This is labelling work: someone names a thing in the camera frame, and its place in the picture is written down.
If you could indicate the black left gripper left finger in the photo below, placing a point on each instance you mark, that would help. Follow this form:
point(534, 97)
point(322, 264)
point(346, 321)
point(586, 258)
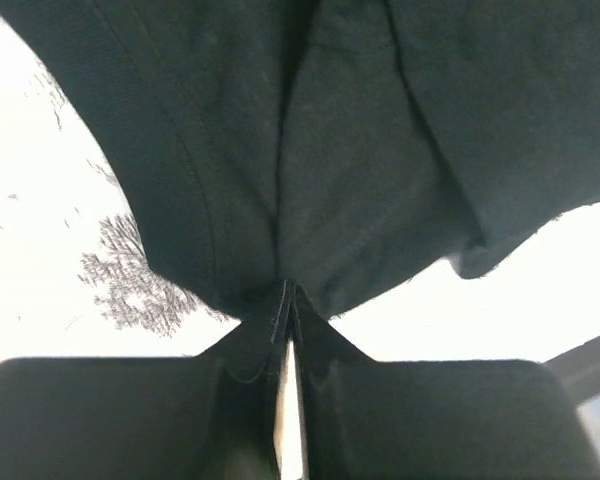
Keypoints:
point(210, 416)

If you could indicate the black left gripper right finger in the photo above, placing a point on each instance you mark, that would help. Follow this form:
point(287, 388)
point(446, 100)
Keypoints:
point(477, 419)

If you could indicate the black t shirt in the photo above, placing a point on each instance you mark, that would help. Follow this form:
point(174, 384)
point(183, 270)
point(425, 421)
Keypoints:
point(341, 145)

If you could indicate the aluminium frame rail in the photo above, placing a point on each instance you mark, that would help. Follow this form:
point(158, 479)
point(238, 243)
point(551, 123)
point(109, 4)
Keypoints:
point(579, 370)

